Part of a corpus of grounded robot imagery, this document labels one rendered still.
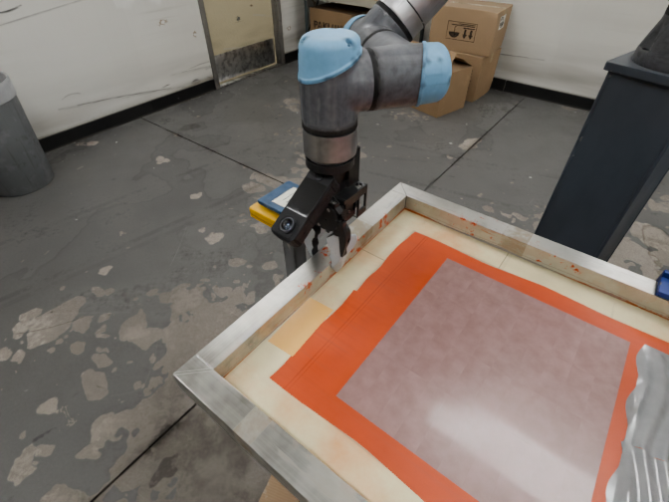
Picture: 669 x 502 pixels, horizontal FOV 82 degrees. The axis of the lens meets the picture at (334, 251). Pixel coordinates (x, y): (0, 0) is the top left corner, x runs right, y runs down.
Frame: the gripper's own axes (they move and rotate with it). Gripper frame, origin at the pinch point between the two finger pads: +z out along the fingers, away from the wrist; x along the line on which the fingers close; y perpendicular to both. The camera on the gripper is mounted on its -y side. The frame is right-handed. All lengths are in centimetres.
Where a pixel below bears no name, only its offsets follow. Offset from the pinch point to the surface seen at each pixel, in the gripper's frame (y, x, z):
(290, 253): 9.9, 18.7, 16.0
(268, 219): 5.4, 19.5, 3.3
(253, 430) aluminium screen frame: -27.7, -12.0, -1.1
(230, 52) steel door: 235, 315, 72
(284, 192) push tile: 12.5, 21.3, 1.0
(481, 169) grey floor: 220, 35, 98
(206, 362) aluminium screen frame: -25.3, -0.3, -1.0
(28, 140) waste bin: 23, 260, 67
